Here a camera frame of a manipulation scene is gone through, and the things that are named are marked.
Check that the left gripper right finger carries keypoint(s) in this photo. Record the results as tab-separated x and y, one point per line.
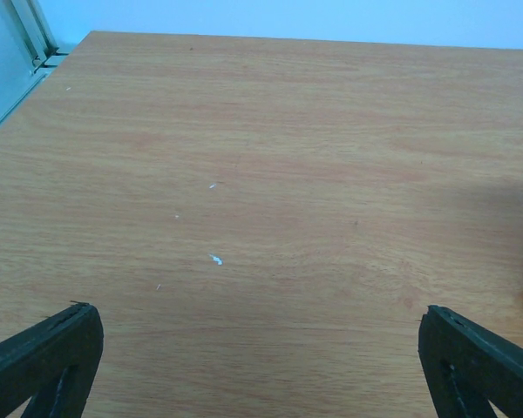
469	369

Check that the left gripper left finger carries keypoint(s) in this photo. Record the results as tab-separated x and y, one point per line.
52	365

